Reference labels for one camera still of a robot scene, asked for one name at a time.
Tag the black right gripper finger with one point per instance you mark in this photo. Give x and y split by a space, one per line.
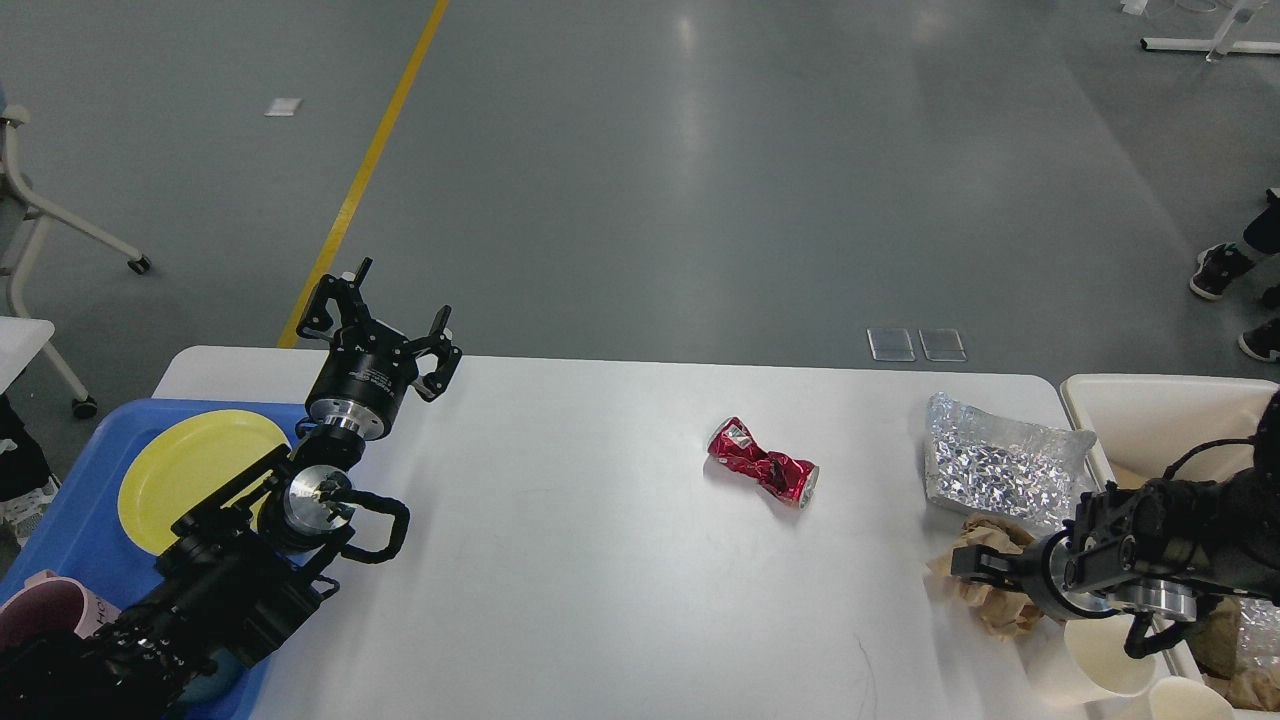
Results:
965 560
1006 581

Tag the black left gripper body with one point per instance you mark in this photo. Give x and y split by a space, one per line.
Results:
359 391

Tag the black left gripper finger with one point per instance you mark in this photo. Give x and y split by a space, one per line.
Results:
438 344
336 313

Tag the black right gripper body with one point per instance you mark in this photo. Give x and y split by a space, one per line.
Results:
1043 569

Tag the brown paper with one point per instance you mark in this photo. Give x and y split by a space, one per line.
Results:
1003 614

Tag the aluminium foil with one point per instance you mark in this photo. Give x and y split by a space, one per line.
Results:
974 461

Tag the yellow plastic plate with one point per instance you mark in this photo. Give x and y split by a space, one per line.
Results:
183 466

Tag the dark green mug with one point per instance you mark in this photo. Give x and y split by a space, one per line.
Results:
205 688

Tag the brown paper bag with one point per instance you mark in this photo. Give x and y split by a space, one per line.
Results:
1215 630

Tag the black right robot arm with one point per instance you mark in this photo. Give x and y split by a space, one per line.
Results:
1095 551

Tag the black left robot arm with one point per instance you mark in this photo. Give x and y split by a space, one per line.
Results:
247 567

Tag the white paper cup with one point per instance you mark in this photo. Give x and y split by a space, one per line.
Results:
1175 697
1087 662

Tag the beige plastic bin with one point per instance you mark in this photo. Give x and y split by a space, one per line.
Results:
1154 419

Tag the crushed red soda can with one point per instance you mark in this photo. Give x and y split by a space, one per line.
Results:
790 480

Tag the clear floor plate right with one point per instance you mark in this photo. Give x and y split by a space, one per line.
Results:
942 345

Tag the clear floor plate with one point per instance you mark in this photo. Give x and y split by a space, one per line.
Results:
942 345
891 345

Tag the white paper scrap on floor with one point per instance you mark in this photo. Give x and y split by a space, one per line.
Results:
283 107

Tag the foil inside bin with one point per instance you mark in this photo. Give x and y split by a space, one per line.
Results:
1258 636

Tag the clear floor plate left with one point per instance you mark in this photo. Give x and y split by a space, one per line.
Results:
891 345

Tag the white side table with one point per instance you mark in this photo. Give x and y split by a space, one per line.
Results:
21 340

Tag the blue plastic tray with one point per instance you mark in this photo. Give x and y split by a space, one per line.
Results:
82 537

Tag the person's black sneaker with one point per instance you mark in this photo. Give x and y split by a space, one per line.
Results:
1217 268

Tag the pink ribbed mug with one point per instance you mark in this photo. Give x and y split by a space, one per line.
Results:
47 603

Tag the white stand base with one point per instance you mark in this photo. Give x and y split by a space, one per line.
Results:
1227 39

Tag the white chair frame with casters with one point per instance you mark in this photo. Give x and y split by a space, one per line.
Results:
20 258

